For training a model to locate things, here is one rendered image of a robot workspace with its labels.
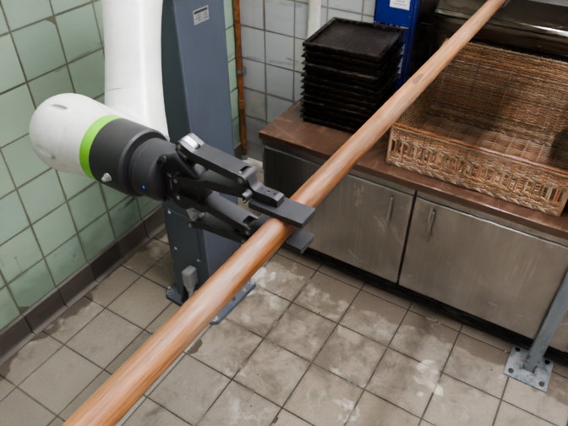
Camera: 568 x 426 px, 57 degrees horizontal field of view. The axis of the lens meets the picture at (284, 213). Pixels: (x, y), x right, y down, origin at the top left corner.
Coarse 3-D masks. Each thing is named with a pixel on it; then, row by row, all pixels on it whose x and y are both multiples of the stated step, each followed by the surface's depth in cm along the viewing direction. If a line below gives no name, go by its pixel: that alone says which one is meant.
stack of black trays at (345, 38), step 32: (320, 32) 187; (352, 32) 189; (384, 32) 189; (320, 64) 182; (352, 64) 176; (384, 64) 176; (320, 96) 189; (352, 96) 183; (384, 96) 189; (352, 128) 190
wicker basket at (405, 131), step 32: (448, 64) 193; (480, 64) 187; (512, 64) 182; (544, 64) 177; (448, 96) 196; (512, 96) 185; (416, 128) 165; (448, 128) 193; (480, 128) 193; (512, 128) 189; (544, 128) 184; (416, 160) 171; (448, 160) 177; (480, 160) 159; (512, 160) 153; (544, 160) 177; (480, 192) 164; (512, 192) 159; (544, 192) 164
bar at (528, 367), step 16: (560, 288) 156; (560, 304) 159; (544, 320) 167; (560, 320) 162; (544, 336) 169; (512, 352) 187; (528, 352) 179; (512, 368) 182; (528, 368) 180; (544, 368) 182; (528, 384) 177; (544, 384) 177
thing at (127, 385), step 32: (416, 96) 83; (384, 128) 74; (352, 160) 68; (320, 192) 62; (288, 224) 58; (256, 256) 54; (224, 288) 50; (192, 320) 47; (160, 352) 44; (128, 384) 42; (96, 416) 40
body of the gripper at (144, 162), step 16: (144, 144) 65; (160, 144) 65; (144, 160) 64; (160, 160) 64; (176, 160) 62; (128, 176) 65; (144, 176) 63; (160, 176) 64; (192, 176) 62; (144, 192) 65; (160, 192) 65; (176, 192) 66; (192, 192) 64; (208, 192) 65
